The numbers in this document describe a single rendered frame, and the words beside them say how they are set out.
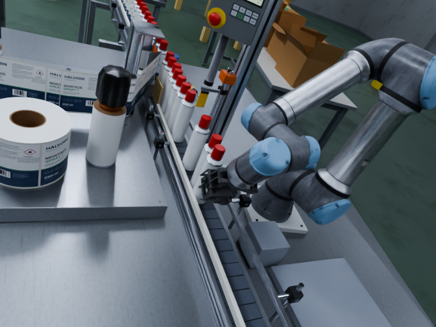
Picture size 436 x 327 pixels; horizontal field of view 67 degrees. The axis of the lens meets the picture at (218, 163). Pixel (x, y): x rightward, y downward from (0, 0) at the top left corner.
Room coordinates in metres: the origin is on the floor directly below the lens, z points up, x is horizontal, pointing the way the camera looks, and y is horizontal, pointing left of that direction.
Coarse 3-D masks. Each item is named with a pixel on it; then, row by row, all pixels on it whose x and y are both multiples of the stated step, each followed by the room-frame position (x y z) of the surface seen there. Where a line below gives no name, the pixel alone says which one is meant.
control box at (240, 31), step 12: (216, 0) 1.08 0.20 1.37; (228, 0) 1.08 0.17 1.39; (240, 0) 1.08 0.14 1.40; (228, 12) 1.08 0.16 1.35; (204, 24) 1.08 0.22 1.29; (228, 24) 1.08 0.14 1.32; (240, 24) 1.08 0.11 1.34; (228, 36) 1.08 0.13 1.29; (240, 36) 1.08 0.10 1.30; (252, 36) 1.08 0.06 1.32
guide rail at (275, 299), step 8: (192, 128) 1.03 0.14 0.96; (232, 208) 0.71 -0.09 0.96; (232, 216) 0.69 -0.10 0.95; (240, 224) 0.66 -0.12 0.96; (240, 232) 0.65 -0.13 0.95; (248, 240) 0.62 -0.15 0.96; (248, 248) 0.60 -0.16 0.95; (256, 256) 0.58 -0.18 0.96; (256, 264) 0.56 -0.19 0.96; (264, 272) 0.54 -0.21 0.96; (264, 280) 0.53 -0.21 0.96; (272, 288) 0.51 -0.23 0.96; (272, 296) 0.49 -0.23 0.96; (280, 304) 0.48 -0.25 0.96; (280, 312) 0.46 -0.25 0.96; (288, 320) 0.45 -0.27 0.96
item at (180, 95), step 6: (186, 84) 1.07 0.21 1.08; (180, 90) 1.07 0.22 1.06; (186, 90) 1.07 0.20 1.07; (180, 96) 1.06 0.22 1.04; (174, 102) 1.07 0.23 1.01; (180, 102) 1.06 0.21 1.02; (174, 108) 1.06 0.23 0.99; (174, 114) 1.06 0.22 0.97; (168, 120) 1.07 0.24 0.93; (174, 120) 1.06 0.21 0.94; (168, 126) 1.06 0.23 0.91
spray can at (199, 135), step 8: (200, 120) 0.90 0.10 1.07; (208, 120) 0.90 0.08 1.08; (200, 128) 0.90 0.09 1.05; (208, 128) 0.92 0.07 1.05; (192, 136) 0.90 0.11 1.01; (200, 136) 0.89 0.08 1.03; (192, 144) 0.89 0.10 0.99; (200, 144) 0.89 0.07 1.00; (192, 152) 0.89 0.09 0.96; (200, 152) 0.90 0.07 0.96; (184, 160) 0.89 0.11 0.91; (192, 160) 0.89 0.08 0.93; (184, 168) 0.89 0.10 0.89; (192, 168) 0.89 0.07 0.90
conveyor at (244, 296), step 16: (176, 144) 1.01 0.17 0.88; (192, 208) 0.73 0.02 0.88; (208, 208) 0.76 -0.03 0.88; (208, 224) 0.70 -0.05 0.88; (224, 240) 0.67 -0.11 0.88; (208, 256) 0.59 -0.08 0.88; (224, 256) 0.61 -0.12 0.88; (240, 272) 0.58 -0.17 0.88; (240, 288) 0.54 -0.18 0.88; (240, 304) 0.50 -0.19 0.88; (256, 304) 0.52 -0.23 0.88; (256, 320) 0.48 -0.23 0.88
